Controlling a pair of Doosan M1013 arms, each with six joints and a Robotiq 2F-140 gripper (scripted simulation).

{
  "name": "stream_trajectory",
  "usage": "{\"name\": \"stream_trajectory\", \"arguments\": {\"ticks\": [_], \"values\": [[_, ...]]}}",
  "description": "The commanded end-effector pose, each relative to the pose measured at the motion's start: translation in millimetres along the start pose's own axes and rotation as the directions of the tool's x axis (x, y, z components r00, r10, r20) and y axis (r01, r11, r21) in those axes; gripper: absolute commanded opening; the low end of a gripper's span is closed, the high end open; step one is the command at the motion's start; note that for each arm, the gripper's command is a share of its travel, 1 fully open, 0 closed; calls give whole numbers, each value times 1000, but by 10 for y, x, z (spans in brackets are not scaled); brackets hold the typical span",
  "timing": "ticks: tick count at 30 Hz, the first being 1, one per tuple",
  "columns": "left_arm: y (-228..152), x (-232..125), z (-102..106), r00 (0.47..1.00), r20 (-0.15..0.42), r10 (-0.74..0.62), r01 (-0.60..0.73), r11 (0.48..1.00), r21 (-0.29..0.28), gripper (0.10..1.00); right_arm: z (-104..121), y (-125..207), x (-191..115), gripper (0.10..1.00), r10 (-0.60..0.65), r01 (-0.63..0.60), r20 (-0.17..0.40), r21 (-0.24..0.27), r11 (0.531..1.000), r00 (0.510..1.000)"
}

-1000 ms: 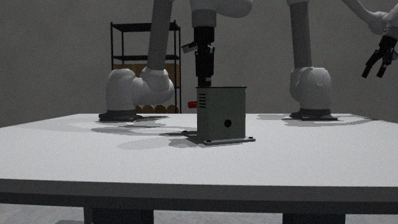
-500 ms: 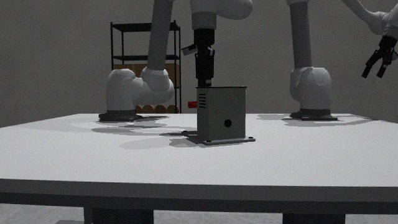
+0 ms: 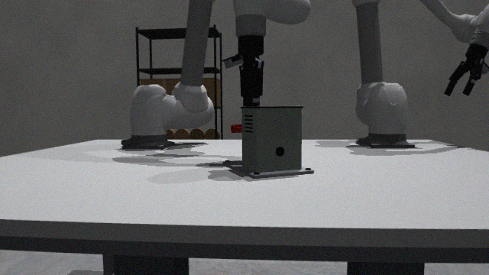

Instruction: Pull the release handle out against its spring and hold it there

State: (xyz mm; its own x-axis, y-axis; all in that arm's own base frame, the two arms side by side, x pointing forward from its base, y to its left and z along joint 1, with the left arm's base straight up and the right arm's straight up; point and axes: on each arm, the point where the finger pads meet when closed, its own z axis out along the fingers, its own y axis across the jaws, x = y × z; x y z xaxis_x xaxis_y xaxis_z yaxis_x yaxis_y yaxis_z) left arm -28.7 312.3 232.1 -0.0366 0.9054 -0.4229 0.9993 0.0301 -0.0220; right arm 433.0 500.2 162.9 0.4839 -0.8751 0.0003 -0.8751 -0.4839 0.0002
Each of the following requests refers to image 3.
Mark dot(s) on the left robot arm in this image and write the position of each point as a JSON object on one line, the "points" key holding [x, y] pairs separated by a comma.
{"points": [[383, 106]]}

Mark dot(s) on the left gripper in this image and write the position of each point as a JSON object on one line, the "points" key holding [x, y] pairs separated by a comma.
{"points": [[475, 55]]}

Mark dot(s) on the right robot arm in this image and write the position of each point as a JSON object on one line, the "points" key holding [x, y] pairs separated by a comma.
{"points": [[153, 112]]}

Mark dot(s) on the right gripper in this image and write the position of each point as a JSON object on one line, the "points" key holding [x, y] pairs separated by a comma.
{"points": [[251, 71]]}

